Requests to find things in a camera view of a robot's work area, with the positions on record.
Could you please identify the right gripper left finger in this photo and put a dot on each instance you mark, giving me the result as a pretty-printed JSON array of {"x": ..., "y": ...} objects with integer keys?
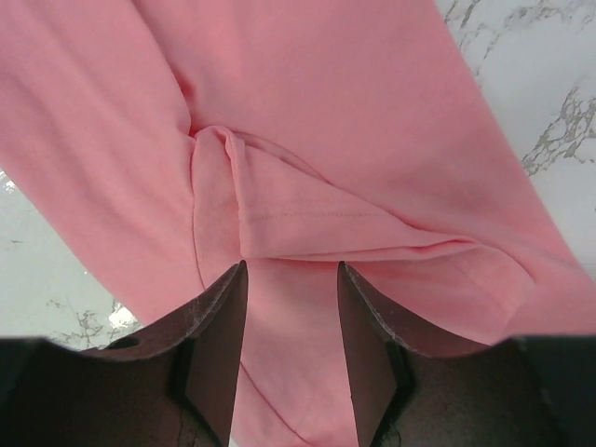
[{"x": 176, "y": 379}]

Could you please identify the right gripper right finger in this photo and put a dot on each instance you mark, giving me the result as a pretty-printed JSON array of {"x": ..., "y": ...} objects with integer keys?
[{"x": 379, "y": 335}]

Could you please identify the pink t shirt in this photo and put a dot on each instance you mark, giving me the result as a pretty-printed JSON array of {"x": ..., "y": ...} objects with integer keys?
[{"x": 166, "y": 140}]

